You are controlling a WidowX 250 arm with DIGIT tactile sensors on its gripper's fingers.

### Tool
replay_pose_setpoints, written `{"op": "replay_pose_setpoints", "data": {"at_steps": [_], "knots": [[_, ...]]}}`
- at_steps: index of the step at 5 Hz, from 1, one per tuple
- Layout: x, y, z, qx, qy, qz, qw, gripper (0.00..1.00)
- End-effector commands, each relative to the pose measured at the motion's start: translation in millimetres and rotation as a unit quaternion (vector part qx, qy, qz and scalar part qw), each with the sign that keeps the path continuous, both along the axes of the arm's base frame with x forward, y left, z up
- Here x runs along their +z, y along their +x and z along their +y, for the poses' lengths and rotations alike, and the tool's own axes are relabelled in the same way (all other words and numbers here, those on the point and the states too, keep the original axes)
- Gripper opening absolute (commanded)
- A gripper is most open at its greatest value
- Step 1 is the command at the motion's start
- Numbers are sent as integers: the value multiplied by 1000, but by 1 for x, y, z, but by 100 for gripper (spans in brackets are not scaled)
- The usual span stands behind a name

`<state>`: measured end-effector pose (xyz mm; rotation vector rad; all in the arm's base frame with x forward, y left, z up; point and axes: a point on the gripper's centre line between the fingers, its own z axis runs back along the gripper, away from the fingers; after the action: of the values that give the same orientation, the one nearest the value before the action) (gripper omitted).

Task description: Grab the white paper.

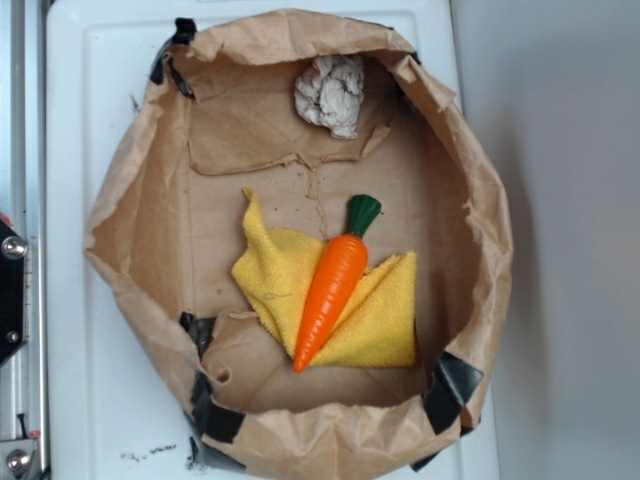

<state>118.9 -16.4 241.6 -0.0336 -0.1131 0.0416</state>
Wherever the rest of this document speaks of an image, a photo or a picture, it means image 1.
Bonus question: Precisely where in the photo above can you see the white paper ball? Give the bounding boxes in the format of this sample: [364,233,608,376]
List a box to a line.
[294,55,364,140]

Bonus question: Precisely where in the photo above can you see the orange plastic toy carrot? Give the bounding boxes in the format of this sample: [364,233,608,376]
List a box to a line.
[293,194,381,373]

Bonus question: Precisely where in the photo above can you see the yellow microfiber cloth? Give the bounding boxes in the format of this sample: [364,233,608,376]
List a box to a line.
[231,189,417,368]

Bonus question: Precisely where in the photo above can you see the brown paper bag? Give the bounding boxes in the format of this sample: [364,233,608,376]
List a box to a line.
[85,9,513,479]

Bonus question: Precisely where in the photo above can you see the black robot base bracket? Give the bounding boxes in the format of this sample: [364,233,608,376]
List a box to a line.
[0,213,28,366]

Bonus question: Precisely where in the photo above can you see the silver metal rail frame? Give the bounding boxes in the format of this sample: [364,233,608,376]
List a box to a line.
[1,1,51,479]

